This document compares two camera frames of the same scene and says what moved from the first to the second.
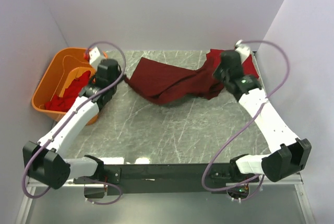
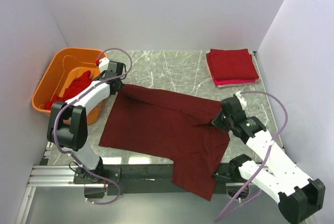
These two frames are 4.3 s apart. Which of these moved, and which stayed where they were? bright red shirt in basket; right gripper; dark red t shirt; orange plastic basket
Moved: right gripper; dark red t shirt
Stayed: bright red shirt in basket; orange plastic basket
